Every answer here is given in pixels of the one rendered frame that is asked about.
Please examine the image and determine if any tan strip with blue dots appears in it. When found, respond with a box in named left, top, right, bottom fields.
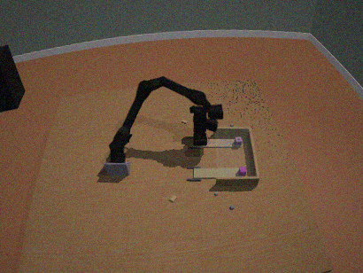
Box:
left=194, top=138, right=215, bottom=148

